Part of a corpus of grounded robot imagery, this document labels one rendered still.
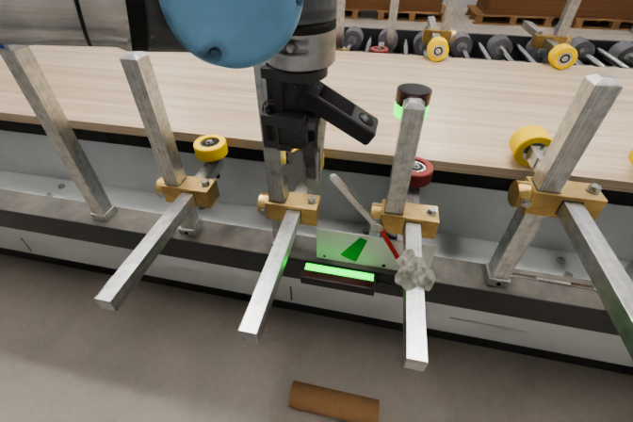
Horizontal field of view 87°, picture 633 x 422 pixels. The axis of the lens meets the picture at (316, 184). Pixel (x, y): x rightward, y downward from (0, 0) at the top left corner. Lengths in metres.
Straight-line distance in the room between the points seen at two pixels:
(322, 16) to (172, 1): 0.23
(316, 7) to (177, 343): 1.41
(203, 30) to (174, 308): 1.53
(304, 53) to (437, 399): 1.30
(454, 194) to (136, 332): 1.36
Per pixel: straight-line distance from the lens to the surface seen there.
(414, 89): 0.62
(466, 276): 0.86
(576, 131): 0.64
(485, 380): 1.56
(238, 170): 1.01
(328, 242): 0.77
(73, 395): 1.66
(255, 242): 0.86
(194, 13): 0.22
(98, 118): 1.14
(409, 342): 0.55
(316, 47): 0.42
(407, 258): 0.63
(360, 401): 1.33
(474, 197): 0.96
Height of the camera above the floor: 1.34
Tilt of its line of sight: 39 degrees down
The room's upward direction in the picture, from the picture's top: straight up
